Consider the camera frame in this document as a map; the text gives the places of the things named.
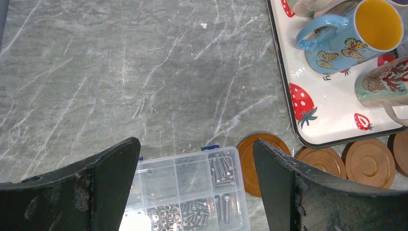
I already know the brown wooden coaster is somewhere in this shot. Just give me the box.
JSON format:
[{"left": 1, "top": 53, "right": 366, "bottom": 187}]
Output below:
[
  {"left": 294, "top": 147, "right": 347, "bottom": 179},
  {"left": 342, "top": 139, "right": 396, "bottom": 188},
  {"left": 387, "top": 130, "right": 408, "bottom": 177},
  {"left": 237, "top": 133, "right": 291, "bottom": 197}
]

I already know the cream mug outside tray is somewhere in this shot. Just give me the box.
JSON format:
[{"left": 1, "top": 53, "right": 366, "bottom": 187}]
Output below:
[{"left": 286, "top": 0, "right": 344, "bottom": 17}]

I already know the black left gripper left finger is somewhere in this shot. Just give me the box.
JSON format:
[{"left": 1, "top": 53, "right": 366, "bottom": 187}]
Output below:
[{"left": 0, "top": 137, "right": 141, "bottom": 231}]

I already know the blue mug yellow inside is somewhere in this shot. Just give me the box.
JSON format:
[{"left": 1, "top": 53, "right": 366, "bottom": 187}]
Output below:
[{"left": 295, "top": 0, "right": 404, "bottom": 75}]

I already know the white serving tray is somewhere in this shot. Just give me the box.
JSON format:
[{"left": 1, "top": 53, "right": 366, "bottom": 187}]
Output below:
[{"left": 267, "top": 0, "right": 405, "bottom": 148}]

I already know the cream patterned mug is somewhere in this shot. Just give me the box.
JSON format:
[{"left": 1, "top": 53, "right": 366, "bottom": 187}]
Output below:
[{"left": 354, "top": 56, "right": 408, "bottom": 127}]

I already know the clear plastic parts box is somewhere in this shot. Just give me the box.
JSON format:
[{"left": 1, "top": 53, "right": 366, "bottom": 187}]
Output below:
[{"left": 120, "top": 145, "right": 251, "bottom": 231}]

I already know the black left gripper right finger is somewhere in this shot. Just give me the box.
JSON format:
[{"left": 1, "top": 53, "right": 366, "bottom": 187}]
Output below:
[{"left": 253, "top": 139, "right": 408, "bottom": 231}]

